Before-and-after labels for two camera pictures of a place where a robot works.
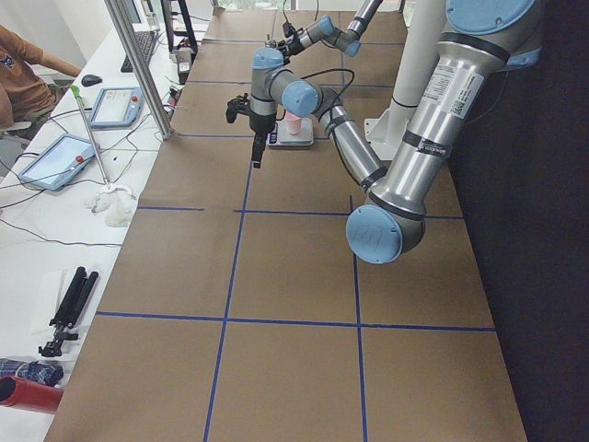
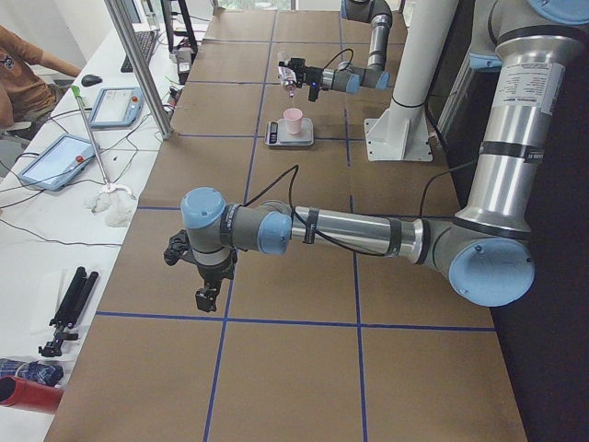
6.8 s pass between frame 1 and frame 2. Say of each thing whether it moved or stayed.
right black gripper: moved
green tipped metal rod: stayed
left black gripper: moved
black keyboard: stayed
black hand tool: stayed
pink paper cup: stayed
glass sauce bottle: moved
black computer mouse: stayed
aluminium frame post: stayed
